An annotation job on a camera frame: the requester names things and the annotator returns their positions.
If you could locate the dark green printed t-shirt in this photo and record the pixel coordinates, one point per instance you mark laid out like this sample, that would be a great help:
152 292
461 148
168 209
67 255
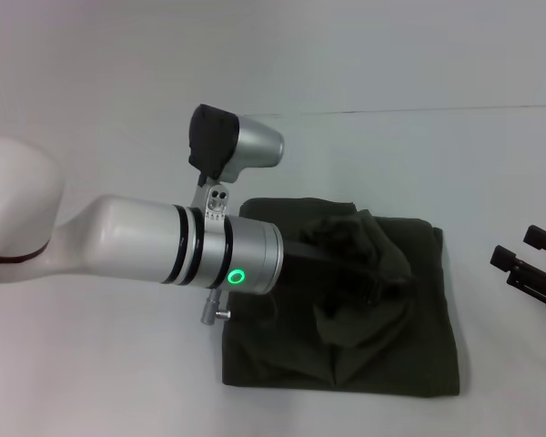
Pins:
373 328

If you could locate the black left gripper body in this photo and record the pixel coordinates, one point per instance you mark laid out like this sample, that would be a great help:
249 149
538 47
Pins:
327 266

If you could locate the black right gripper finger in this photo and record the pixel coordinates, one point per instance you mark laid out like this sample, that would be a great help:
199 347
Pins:
543 239
505 259

